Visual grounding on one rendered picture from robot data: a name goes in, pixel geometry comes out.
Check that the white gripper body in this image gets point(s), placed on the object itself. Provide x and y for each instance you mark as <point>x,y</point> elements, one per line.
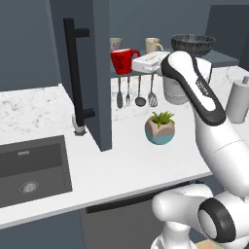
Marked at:
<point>147,63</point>

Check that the beige mug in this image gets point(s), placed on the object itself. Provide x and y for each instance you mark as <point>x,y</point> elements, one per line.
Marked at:
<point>114,43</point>
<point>151,45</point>

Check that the potted green plant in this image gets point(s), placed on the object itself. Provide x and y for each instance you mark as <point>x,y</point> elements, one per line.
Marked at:
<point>159,129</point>

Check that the dark grey cupboard door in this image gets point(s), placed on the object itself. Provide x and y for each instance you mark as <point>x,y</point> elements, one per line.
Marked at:
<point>97,64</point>

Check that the silver tap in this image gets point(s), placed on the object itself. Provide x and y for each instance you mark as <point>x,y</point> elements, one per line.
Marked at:
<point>79,127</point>

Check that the grey dishwasher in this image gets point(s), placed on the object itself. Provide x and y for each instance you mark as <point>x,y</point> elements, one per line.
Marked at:
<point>120,227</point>

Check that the dark grey sink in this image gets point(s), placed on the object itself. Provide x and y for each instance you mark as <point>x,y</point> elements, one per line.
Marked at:
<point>32,171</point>

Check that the hanging grey ladle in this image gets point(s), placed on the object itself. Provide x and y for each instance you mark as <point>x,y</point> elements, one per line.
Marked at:
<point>140,101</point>

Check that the dark grey wall cupboard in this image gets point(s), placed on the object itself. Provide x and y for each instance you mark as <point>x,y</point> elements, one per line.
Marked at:
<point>228,29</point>
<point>26,42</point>

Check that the dark grey base cupboard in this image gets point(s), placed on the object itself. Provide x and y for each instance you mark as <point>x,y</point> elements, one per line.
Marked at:
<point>39,235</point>

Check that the hanging grey slotted turner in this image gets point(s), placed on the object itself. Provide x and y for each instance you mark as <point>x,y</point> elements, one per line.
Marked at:
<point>152,99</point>

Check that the hanging grey fork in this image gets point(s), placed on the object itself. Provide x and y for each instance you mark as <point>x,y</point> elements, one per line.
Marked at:
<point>128,97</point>

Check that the red mug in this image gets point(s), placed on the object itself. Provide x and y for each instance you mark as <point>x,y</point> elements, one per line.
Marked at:
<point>120,62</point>

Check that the grey cylinder with knob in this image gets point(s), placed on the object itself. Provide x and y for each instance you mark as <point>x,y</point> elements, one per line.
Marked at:
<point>238,103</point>

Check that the hanging grey spatula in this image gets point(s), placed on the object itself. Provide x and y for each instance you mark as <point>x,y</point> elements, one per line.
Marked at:
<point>119,99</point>

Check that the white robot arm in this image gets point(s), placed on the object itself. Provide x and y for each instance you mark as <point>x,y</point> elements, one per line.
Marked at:
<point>217,152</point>

